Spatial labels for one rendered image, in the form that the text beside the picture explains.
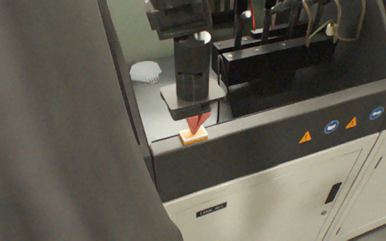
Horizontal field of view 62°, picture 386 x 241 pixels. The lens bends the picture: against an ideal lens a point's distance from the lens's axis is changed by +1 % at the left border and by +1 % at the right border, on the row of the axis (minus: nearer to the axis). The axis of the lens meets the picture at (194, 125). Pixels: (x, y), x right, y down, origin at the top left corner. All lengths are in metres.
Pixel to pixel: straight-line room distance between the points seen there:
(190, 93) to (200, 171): 0.22
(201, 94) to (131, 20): 0.56
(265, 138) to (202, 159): 0.15
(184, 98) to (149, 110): 0.36
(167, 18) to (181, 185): 0.37
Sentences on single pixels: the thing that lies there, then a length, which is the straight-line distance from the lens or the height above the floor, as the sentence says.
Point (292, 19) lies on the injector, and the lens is 0.92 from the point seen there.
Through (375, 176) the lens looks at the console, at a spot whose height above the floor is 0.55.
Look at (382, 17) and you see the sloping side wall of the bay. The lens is 0.93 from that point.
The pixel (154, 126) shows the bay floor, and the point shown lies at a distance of 0.84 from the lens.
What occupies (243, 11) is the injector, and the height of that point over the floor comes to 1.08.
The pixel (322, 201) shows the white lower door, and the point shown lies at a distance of 1.14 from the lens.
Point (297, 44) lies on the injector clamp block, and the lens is 0.92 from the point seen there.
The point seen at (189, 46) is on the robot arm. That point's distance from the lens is 0.48.
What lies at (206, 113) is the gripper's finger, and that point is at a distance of 0.55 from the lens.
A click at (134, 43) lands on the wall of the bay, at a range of 1.07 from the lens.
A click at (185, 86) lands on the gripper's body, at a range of 0.52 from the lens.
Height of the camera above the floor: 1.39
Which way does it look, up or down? 42 degrees down
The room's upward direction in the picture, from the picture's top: straight up
